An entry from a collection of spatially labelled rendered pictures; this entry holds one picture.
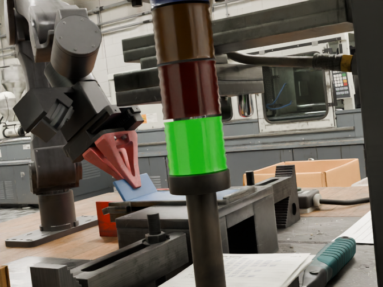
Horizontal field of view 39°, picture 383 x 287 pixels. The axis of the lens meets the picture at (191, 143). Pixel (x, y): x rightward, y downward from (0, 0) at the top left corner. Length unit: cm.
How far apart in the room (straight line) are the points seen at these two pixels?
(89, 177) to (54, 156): 687
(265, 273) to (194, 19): 23
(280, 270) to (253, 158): 522
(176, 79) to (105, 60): 918
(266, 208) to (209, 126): 37
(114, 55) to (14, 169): 259
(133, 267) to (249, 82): 30
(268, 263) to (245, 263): 2
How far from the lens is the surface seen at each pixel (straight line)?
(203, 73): 34
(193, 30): 34
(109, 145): 70
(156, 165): 640
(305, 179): 292
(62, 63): 70
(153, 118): 639
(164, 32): 34
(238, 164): 578
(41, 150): 97
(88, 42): 69
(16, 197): 831
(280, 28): 55
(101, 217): 94
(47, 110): 67
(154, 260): 49
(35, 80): 100
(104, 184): 805
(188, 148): 33
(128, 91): 60
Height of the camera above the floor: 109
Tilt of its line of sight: 3 degrees down
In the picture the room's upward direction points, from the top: 6 degrees counter-clockwise
